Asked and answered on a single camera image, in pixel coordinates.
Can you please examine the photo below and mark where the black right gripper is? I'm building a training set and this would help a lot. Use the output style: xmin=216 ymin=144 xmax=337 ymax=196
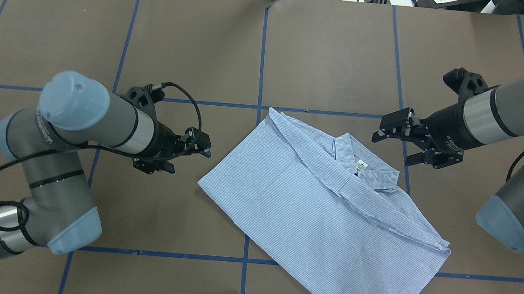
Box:
xmin=372 ymin=103 xmax=474 ymax=169

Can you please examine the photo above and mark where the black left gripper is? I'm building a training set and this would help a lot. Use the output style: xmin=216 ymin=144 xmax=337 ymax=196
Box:
xmin=132 ymin=123 xmax=212 ymax=175

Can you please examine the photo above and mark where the blue striped button shirt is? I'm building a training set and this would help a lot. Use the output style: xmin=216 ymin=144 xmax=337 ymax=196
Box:
xmin=198 ymin=108 xmax=451 ymax=294

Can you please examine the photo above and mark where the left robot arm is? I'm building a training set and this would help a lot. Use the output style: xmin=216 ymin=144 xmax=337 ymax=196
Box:
xmin=0 ymin=71 xmax=211 ymax=260

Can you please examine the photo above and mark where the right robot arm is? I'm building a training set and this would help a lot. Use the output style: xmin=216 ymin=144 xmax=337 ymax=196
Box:
xmin=372 ymin=67 xmax=524 ymax=253

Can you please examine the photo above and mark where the black device with label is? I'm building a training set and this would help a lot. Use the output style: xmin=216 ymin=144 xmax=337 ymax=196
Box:
xmin=415 ymin=0 xmax=491 ymax=13

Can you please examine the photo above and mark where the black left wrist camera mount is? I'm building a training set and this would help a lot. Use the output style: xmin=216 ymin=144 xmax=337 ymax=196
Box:
xmin=121 ymin=83 xmax=165 ymax=119

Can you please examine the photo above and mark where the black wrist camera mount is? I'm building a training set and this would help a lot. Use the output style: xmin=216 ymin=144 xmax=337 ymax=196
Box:
xmin=121 ymin=83 xmax=165 ymax=119
xmin=442 ymin=67 xmax=489 ymax=101

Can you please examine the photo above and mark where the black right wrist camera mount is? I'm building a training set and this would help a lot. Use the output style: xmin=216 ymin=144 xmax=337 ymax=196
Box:
xmin=442 ymin=67 xmax=489 ymax=101

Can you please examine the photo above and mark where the black left camera cable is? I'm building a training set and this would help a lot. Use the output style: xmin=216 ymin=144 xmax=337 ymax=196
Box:
xmin=0 ymin=68 xmax=207 ymax=247

